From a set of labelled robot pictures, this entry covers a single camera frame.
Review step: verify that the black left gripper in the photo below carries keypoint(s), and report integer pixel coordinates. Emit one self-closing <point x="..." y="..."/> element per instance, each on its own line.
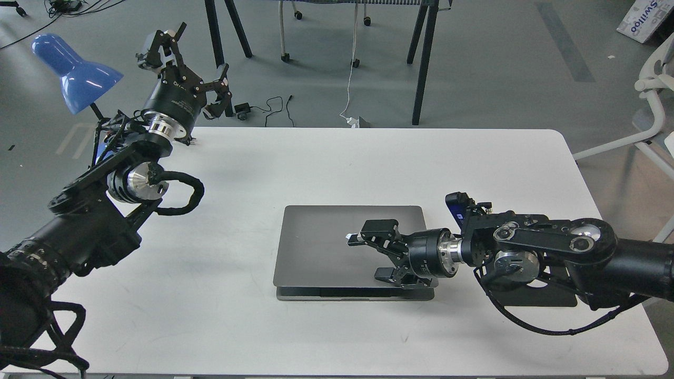
<point x="174" y="94"/>

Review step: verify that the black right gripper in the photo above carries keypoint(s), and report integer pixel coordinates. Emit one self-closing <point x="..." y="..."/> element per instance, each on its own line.
<point x="432" y="253"/>

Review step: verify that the grey laptop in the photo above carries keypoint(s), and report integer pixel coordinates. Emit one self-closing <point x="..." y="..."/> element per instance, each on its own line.
<point x="315" y="263"/>

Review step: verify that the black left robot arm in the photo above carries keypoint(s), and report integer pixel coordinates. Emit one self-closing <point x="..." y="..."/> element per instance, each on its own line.
<point x="98" y="215"/>

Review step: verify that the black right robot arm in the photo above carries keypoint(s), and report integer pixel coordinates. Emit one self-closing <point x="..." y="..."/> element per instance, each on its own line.
<point x="507" y="251"/>

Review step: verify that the blue desk lamp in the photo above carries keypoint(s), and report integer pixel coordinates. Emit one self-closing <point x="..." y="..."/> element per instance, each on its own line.
<point x="82" y="82"/>

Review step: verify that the black mouse pad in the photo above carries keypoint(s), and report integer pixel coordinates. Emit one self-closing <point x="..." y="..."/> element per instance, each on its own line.
<point x="509" y="292"/>

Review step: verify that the rolling cart with casters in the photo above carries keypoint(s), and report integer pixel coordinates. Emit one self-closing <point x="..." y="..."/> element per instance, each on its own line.
<point x="313" y="28"/>

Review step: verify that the white office chair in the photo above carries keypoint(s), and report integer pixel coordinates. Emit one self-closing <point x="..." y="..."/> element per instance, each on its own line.
<point x="654" y="121"/>

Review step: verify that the white cardboard box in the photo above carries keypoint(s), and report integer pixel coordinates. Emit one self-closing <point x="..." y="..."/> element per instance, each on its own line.
<point x="643" y="19"/>

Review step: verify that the black table frame legs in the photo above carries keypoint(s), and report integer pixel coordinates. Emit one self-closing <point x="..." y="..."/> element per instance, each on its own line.
<point x="427" y="15"/>

